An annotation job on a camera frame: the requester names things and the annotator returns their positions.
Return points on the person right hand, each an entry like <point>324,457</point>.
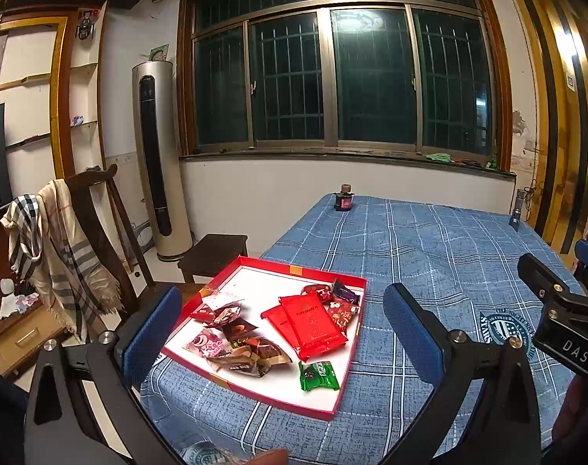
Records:
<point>570,431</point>

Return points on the green snack packet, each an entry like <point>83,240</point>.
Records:
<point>317,375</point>

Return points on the red white patterned packet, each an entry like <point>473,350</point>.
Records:
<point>216,317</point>

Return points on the striped beige scarf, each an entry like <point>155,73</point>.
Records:
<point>48,248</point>

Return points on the white pink snack packet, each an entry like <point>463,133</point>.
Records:
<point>216,299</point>

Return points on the wooden drawer cabinet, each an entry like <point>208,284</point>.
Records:
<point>22,335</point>

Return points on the green cloth on windowsill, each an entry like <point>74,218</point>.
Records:
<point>440,157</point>

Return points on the red snack packet white flowers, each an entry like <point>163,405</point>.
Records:
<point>341,312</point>

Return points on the barred window wooden frame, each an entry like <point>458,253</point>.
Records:
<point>409,78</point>

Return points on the dark purple snack packet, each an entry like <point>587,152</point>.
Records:
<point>341,291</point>

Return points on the red gift box tray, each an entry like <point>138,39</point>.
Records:
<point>259,284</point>

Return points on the yellow wooden door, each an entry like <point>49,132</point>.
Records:
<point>557,32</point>

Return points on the small dark wooden stool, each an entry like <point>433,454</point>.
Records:
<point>212,254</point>

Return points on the gold brown snack packet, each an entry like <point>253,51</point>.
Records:
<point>251,356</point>

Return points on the person left hand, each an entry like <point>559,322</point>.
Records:
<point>277,456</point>

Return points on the large red packet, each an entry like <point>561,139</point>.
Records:
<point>315,331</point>

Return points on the dark wooden chair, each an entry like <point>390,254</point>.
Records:
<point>80,186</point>

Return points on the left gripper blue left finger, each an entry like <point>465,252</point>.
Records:
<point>141,338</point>

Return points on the red snack packet gold text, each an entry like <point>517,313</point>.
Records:
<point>322,291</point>

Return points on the brown chocolate snack packet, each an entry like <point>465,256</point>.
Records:
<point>237,328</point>

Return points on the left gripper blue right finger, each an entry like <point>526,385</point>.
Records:
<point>420,332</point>

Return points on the silver tower air conditioner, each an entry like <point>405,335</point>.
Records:
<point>157,153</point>

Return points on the small red perfume bottle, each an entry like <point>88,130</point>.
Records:
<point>344,198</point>

